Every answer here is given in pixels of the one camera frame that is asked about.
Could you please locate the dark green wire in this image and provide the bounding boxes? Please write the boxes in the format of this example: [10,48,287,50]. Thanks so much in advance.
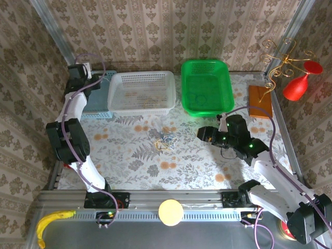
[188,92,208,104]

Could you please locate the blue wire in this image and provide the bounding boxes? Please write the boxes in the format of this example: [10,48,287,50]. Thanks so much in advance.
[158,132,176,144]

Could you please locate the yellow wire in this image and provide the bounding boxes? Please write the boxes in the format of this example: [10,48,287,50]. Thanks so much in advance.
[142,95,162,107]
[154,139,174,151]

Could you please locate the white plastic basket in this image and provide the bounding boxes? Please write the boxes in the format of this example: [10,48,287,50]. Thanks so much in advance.
[107,70,177,117]

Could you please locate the light blue plastic basket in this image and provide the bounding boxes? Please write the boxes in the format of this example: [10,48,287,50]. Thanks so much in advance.
[70,70,118,119]

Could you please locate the orange wooden board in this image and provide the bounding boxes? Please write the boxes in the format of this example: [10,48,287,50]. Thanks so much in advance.
[248,85,274,120]

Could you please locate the floral patterned table mat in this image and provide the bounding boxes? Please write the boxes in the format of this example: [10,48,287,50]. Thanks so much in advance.
[57,73,293,190]

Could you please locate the green plastic basket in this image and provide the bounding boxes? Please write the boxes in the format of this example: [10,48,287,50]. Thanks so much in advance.
[181,59,235,118]

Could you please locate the red wine glass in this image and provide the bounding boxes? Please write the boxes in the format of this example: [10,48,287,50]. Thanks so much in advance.
[282,61,324,101]

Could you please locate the pale yellow round ball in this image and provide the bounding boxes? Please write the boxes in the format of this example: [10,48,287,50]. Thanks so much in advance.
[158,199,184,227]

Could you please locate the small black controller board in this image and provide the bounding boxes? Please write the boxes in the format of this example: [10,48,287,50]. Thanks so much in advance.
[240,211,262,226]
[95,211,118,226]

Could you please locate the red round tin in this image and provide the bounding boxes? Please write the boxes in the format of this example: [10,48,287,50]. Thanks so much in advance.
[279,220,296,241]

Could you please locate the yellow banana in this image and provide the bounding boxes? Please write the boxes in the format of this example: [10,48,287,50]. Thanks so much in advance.
[36,210,77,249]

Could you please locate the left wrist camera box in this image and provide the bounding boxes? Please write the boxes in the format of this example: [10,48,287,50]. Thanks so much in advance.
[82,62,93,80]

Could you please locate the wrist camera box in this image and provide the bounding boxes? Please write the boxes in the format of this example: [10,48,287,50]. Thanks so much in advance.
[82,62,93,80]
[217,114,229,132]

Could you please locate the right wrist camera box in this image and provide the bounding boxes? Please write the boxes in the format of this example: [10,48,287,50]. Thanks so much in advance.
[217,114,229,132]

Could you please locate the thin black cable loop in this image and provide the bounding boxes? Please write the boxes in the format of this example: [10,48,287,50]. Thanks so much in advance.
[220,147,237,160]

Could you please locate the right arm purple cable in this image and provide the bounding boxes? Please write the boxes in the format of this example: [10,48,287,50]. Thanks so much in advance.
[227,105,332,249]

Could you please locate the aluminium frame post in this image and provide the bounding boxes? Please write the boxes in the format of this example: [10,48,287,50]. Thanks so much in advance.
[28,0,81,78]
[264,0,316,78]

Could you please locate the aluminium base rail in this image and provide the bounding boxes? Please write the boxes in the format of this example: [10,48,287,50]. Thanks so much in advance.
[38,190,320,210]

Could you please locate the gold wire glass rack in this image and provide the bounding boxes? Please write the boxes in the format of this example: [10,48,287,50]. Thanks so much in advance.
[259,37,316,103]

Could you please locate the slotted grey cable duct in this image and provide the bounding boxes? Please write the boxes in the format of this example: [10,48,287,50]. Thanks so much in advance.
[70,209,242,222]

